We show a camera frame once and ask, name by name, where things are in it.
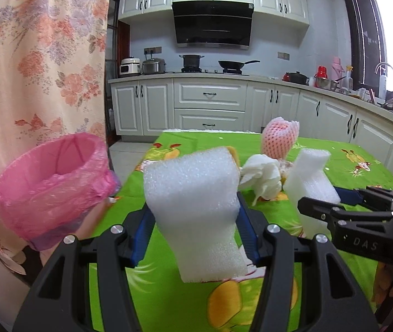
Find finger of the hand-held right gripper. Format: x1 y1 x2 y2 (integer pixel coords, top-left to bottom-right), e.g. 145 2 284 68
297 197 393 230
333 186 393 208

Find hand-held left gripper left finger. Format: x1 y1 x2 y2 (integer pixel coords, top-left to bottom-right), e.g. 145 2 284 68
13 209 156 332

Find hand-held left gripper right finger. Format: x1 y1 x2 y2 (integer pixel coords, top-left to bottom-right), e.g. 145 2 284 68
238 194 380 332

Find white foam block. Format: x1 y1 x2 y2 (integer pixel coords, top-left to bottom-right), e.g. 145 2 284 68
283 148 341 236
143 147 249 282

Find white tissue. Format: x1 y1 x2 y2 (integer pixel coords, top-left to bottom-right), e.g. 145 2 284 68
241 154 282 201

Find pink foam fruit net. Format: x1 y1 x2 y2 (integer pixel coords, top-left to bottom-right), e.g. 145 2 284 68
260 117 300 160

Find pink-bagged trash bin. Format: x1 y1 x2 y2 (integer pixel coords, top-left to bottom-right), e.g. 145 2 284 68
0 133 121 251

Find person's right hand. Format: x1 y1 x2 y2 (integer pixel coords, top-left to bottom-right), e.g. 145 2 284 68
372 262 393 307

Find green printed tablecloth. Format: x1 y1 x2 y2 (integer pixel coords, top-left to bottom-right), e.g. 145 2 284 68
89 129 393 332

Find spray bottle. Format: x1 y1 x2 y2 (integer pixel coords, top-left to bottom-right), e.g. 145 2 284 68
342 65 354 90

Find steel bowl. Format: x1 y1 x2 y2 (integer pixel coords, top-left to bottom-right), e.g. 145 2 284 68
314 77 338 90

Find pink thermos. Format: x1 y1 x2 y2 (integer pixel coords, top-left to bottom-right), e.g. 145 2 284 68
332 56 343 80

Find black clay pot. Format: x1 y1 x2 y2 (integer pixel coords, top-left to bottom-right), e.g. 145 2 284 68
284 71 308 84

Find chrome faucet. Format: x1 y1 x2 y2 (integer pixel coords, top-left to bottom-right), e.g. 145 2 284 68
375 62 393 99

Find white lower cabinets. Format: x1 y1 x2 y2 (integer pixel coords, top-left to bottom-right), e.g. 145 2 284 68
111 78 393 180

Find dark framed window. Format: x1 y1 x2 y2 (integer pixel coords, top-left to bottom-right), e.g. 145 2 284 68
342 0 393 102

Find black frying pan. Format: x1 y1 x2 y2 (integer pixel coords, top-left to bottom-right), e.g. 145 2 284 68
218 59 261 71

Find gas stove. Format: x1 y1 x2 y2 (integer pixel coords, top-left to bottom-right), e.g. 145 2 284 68
172 68 250 76

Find white rice cooker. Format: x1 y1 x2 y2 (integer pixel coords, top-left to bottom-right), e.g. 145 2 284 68
119 57 140 77

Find silver pressure cooker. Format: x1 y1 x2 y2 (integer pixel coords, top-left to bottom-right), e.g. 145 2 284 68
142 58 166 75

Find black stock pot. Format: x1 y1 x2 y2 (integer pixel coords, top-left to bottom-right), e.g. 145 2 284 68
179 54 204 69

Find wooden glass door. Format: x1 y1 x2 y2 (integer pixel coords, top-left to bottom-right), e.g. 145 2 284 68
104 0 131 146

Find floral curtain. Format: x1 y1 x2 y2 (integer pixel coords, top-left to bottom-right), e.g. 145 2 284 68
0 0 114 274

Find black range hood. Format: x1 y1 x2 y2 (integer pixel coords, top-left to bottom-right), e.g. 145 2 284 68
172 2 255 50

